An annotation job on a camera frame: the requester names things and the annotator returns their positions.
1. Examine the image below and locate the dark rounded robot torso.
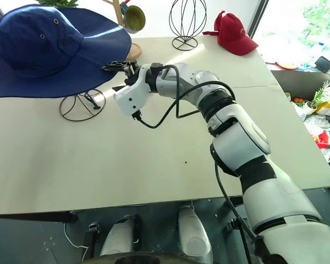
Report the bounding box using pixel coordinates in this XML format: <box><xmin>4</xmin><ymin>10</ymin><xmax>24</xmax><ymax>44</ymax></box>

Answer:
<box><xmin>81</xmin><ymin>251</ymin><xmax>210</xmax><ymax>264</ymax></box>

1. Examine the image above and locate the green mug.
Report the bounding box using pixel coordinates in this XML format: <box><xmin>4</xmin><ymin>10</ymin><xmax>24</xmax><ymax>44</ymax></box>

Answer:
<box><xmin>122</xmin><ymin>5</ymin><xmax>147</xmax><ymax>35</ymax></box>

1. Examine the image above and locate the green leafy plant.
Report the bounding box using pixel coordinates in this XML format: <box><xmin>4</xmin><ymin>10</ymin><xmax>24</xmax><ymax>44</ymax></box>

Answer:
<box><xmin>37</xmin><ymin>0</ymin><xmax>79</xmax><ymax>8</ymax></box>

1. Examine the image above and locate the orange plate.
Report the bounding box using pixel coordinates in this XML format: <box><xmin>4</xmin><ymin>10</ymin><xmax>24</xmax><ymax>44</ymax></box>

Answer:
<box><xmin>276</xmin><ymin>60</ymin><xmax>299</xmax><ymax>70</ymax></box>

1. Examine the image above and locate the thin white floor cable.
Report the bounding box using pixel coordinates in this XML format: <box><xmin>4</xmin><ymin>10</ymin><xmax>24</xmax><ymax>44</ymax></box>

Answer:
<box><xmin>63</xmin><ymin>222</ymin><xmax>90</xmax><ymax>257</ymax></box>

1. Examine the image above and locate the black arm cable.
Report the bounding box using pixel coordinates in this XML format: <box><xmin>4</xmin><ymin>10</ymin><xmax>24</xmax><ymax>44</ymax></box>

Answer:
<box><xmin>214</xmin><ymin>161</ymin><xmax>258</xmax><ymax>264</ymax></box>

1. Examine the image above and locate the black table frame bar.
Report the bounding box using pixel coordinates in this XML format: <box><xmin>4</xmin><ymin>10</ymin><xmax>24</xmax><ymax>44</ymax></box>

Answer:
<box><xmin>0</xmin><ymin>211</ymin><xmax>79</xmax><ymax>225</ymax></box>

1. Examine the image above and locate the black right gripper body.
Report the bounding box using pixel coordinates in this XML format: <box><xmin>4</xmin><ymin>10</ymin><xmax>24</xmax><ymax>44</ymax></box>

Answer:
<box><xmin>123</xmin><ymin>64</ymin><xmax>144</xmax><ymax>87</ymax></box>

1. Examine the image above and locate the brown wire hat stand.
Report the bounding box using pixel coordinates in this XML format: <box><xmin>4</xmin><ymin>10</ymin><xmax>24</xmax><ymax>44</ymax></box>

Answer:
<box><xmin>59</xmin><ymin>88</ymin><xmax>107</xmax><ymax>122</ymax></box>

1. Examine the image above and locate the red baseball cap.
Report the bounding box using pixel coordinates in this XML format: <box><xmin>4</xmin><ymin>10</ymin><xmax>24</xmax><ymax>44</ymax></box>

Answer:
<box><xmin>202</xmin><ymin>10</ymin><xmax>260</xmax><ymax>57</ymax></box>

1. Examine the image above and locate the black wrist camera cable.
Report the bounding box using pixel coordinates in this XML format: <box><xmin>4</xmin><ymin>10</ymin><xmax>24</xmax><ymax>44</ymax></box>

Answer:
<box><xmin>131</xmin><ymin>62</ymin><xmax>236</xmax><ymax>129</ymax></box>

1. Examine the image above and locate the small potted green plant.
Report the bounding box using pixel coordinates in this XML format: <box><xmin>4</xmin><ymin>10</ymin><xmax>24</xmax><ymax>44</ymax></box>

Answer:
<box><xmin>304</xmin><ymin>80</ymin><xmax>330</xmax><ymax>114</ymax></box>

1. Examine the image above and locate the silver robot foot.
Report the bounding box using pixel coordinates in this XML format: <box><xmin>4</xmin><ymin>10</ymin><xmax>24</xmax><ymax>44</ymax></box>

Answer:
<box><xmin>100</xmin><ymin>214</ymin><xmax>141</xmax><ymax>258</ymax></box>
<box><xmin>177</xmin><ymin>205</ymin><xmax>214</xmax><ymax>262</ymax></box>

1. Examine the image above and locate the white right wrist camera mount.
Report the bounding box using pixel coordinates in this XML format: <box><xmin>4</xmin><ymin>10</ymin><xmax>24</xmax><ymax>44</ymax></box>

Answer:
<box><xmin>113</xmin><ymin>63</ymin><xmax>155</xmax><ymax>117</ymax></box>

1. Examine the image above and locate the red and blue mug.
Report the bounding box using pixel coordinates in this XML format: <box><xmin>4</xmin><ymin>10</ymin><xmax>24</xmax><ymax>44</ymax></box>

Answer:
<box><xmin>119</xmin><ymin>0</ymin><xmax>133</xmax><ymax>14</ymax></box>

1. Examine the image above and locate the red plastic item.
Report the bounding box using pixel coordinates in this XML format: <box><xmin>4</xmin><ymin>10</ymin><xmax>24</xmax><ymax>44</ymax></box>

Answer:
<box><xmin>317</xmin><ymin>131</ymin><xmax>330</xmax><ymax>150</ymax></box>

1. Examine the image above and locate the blue bucket hat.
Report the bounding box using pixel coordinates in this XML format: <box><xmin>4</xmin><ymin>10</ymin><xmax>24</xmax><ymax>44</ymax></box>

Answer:
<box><xmin>0</xmin><ymin>4</ymin><xmax>133</xmax><ymax>99</ymax></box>

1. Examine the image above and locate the silver right robot foot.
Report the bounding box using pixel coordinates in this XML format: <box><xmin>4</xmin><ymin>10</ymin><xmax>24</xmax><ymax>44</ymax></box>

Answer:
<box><xmin>177</xmin><ymin>205</ymin><xmax>214</xmax><ymax>262</ymax></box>

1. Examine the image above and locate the black side cabinet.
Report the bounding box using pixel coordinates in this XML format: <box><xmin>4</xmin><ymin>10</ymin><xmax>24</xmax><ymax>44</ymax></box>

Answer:
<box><xmin>270</xmin><ymin>69</ymin><xmax>330</xmax><ymax>101</ymax></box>

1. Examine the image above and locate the silver left robot foot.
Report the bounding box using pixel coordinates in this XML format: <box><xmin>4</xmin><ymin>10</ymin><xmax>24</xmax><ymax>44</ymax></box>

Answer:
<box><xmin>100</xmin><ymin>214</ymin><xmax>141</xmax><ymax>258</ymax></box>

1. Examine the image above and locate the black wire hat stand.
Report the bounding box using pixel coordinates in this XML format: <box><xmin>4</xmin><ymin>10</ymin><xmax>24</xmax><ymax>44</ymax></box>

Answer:
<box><xmin>169</xmin><ymin>0</ymin><xmax>207</xmax><ymax>52</ymax></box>

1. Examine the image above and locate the wooden mug tree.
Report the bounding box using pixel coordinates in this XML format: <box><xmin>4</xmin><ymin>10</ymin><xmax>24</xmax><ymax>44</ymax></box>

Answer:
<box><xmin>103</xmin><ymin>0</ymin><xmax>142</xmax><ymax>62</ymax></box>

